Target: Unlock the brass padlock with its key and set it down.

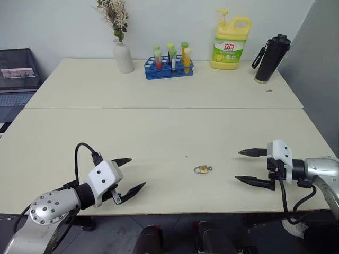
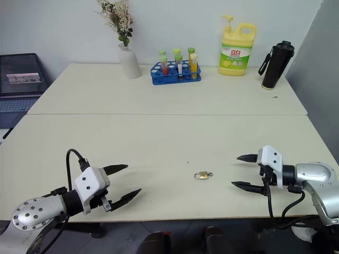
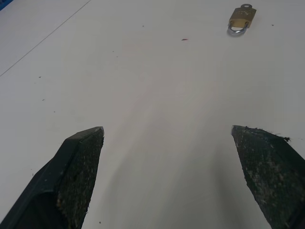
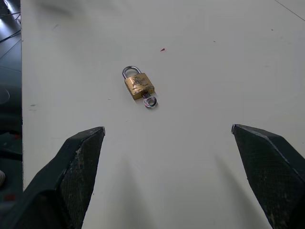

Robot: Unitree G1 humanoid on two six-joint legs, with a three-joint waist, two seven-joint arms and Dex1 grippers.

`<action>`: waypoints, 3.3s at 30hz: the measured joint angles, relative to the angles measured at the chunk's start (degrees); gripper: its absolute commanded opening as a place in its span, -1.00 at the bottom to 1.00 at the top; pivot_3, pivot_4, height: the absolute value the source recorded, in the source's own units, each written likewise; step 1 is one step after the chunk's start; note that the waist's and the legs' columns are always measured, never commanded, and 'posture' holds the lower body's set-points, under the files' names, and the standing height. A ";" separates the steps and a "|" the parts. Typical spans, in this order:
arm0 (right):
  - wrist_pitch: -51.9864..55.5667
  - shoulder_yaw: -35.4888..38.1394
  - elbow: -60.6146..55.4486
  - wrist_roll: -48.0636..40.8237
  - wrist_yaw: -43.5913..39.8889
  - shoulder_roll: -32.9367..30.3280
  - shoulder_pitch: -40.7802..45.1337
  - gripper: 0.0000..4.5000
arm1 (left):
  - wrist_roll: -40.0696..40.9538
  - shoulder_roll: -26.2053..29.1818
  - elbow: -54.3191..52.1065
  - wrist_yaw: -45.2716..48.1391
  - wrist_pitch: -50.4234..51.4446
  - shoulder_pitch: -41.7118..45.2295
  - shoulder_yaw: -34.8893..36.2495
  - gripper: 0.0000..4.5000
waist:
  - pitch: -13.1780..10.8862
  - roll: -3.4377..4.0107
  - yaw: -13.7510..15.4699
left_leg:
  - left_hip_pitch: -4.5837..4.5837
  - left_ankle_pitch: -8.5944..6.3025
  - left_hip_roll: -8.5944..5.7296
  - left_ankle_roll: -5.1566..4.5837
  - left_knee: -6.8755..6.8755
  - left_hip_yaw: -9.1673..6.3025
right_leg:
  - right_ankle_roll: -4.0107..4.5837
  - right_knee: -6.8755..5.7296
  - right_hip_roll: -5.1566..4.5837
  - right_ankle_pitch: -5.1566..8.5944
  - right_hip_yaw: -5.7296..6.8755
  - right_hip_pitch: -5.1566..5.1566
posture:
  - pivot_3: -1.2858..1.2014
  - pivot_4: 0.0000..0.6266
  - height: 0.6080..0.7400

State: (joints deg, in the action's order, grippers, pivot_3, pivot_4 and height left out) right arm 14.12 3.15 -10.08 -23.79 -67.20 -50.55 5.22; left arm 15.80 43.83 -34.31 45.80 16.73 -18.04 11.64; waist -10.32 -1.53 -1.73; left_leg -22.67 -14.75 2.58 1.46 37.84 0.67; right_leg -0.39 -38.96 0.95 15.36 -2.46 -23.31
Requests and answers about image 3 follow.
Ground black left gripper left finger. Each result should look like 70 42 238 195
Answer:
0 126 105 229

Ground brass padlock with silver shackle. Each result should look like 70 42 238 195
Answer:
226 7 257 37

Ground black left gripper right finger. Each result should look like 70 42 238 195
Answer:
231 125 305 229

